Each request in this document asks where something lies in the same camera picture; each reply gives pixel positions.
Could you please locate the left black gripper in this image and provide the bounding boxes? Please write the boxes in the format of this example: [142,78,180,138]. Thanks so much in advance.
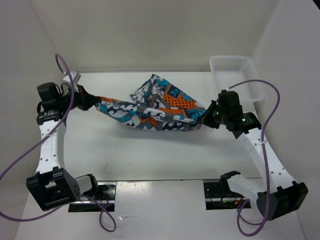
[57,84,101,112]

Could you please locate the colourful patterned shorts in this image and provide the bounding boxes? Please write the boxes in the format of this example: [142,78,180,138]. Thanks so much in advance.
[95,74,206,132]

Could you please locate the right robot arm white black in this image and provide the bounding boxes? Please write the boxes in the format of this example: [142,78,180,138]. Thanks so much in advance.
[201,90,309,221]

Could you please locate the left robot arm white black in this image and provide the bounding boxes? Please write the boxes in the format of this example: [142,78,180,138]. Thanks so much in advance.
[26,82,100,211]

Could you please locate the white plastic basket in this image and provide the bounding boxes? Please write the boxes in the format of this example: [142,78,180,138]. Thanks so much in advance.
[209,55,265,103]

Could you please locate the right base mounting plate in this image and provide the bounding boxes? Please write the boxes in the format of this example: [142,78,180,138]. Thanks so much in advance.
[203,179,246,211]

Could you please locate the base mounting plate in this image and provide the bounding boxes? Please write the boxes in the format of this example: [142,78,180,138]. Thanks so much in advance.
[68,181,117,213]
[203,179,246,211]

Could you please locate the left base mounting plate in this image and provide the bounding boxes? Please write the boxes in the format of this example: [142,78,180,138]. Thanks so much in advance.
[68,181,117,213]

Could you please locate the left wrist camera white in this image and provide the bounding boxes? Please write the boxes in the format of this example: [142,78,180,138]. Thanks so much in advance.
[63,71,81,86]

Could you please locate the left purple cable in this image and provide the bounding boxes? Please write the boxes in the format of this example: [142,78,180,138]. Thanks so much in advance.
[0,53,117,233]

